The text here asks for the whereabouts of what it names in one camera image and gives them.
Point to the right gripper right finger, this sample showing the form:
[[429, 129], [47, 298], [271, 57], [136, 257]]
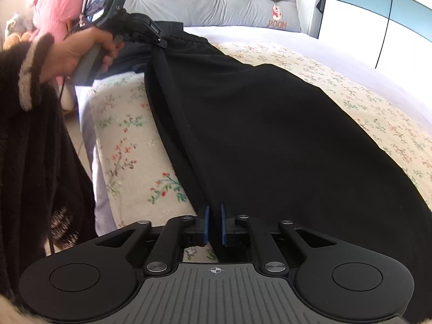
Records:
[[226, 224]]

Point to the lavender bed sheet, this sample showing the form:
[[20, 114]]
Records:
[[131, 174]]

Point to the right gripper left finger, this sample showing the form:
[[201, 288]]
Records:
[[203, 225]]

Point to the black pants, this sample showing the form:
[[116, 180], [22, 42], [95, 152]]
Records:
[[258, 140]]

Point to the black fuzzy left sleeve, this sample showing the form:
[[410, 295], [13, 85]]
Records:
[[45, 191]]

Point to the person's left hand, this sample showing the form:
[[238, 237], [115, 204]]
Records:
[[63, 57]]

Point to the pink clothing item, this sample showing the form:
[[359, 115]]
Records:
[[54, 16]]

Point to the white and teal wardrobe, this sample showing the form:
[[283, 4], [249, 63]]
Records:
[[388, 35]]

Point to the grey padded Pooh headboard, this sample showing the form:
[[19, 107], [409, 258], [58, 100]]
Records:
[[273, 14]]

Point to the stuffed toys by bed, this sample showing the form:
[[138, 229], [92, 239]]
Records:
[[18, 29]]

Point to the floral bed mat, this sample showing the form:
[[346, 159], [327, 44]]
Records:
[[268, 132]]

